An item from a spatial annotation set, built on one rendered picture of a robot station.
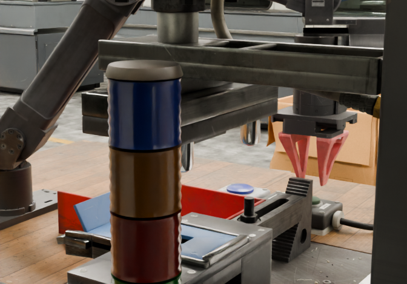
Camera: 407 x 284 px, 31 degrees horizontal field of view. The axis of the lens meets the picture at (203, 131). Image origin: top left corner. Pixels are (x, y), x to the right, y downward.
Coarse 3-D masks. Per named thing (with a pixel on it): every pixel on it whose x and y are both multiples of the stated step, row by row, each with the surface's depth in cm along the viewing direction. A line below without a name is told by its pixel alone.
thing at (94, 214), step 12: (108, 192) 78; (84, 204) 74; (96, 204) 76; (108, 204) 77; (84, 216) 74; (96, 216) 75; (108, 216) 76; (84, 228) 73; (96, 228) 74; (108, 228) 74; (192, 228) 74; (192, 240) 71; (204, 240) 71; (216, 240) 71; (228, 240) 71; (192, 252) 68; (204, 252) 68
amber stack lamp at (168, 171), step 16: (112, 160) 37; (128, 160) 36; (144, 160) 36; (160, 160) 36; (176, 160) 37; (112, 176) 37; (128, 176) 37; (144, 176) 36; (160, 176) 37; (176, 176) 37; (112, 192) 38; (128, 192) 37; (144, 192) 37; (160, 192) 37; (176, 192) 38; (112, 208) 38; (128, 208) 37; (144, 208) 37; (160, 208) 37; (176, 208) 38
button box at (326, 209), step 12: (276, 192) 107; (324, 204) 102; (336, 204) 102; (312, 216) 98; (324, 216) 98; (336, 216) 99; (312, 228) 99; (324, 228) 98; (336, 228) 100; (360, 228) 99; (372, 228) 99
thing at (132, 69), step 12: (132, 60) 38; (144, 60) 37; (156, 60) 38; (108, 72) 36; (120, 72) 36; (132, 72) 35; (144, 72) 35; (156, 72) 35; (168, 72) 36; (180, 72) 37
